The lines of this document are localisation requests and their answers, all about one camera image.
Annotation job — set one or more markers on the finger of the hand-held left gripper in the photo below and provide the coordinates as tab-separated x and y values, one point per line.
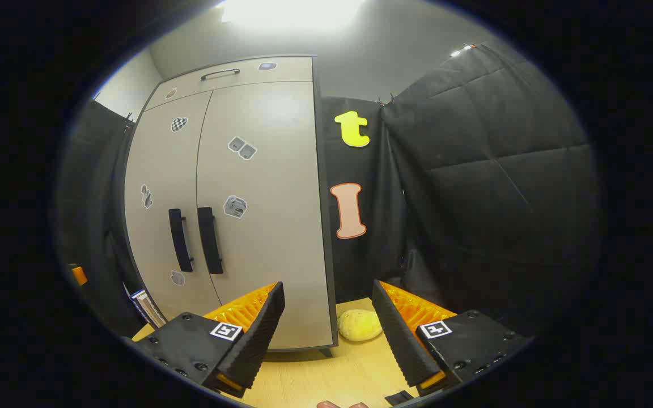
79	275

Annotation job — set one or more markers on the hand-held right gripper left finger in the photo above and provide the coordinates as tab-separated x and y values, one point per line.
258	334

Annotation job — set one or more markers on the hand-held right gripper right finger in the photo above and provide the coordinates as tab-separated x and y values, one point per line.
400	340

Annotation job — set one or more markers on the beige cabinet door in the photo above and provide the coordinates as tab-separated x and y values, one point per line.
281	238
156	238

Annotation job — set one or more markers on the beige double-door shoe cabinet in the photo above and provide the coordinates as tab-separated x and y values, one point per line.
326	226

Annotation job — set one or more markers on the beige cabinet drawer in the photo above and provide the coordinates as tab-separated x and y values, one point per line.
281	71

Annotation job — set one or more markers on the white book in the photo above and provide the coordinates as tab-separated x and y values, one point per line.
148	309

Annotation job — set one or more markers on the black backdrop cloth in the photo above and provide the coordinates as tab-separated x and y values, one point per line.
474	198

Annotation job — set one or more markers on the large ceiling light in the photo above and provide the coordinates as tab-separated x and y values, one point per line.
292	11

